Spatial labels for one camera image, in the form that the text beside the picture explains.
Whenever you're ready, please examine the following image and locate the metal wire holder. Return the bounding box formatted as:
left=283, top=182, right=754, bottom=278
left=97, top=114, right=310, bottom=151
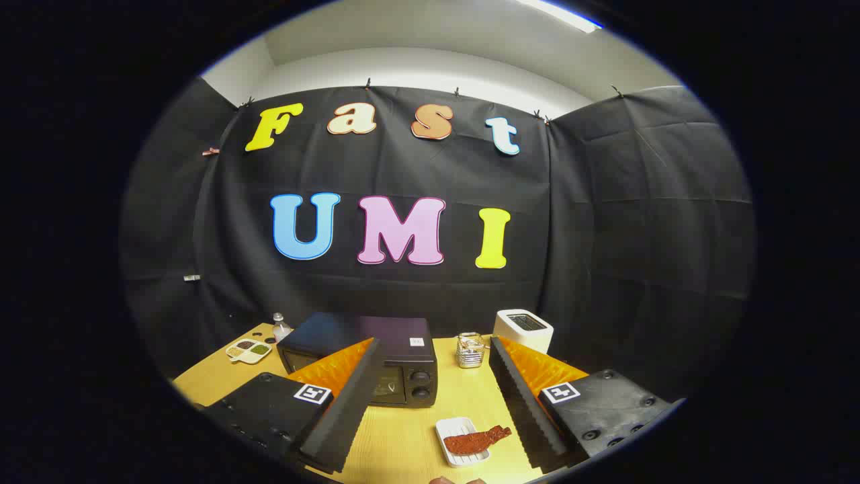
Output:
left=456, top=332, right=486, bottom=369

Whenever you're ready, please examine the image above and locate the divided condiment dish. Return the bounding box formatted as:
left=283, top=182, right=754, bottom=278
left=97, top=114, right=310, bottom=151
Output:
left=225, top=338, right=273, bottom=365

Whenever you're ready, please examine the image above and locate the black toaster oven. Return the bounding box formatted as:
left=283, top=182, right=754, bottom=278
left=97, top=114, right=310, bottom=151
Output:
left=276, top=311, right=439, bottom=409

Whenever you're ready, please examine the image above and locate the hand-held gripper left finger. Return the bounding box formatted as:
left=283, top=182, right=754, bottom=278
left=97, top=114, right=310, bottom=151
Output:
left=199, top=337, right=381, bottom=475

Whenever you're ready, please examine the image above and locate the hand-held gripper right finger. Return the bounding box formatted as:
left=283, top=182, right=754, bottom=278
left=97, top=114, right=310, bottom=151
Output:
left=488, top=335, right=676, bottom=473

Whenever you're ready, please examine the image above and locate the white toaster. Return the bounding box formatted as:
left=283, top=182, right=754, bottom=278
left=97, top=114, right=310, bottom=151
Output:
left=492, top=309, right=554, bottom=355

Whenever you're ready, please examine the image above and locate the reddish brown meat slice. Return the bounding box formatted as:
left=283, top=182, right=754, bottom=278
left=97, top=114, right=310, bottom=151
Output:
left=443, top=425, right=513, bottom=456

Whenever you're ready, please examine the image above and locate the white ridged plate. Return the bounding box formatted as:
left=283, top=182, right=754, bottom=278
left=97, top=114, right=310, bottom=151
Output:
left=435, top=417, right=491, bottom=468

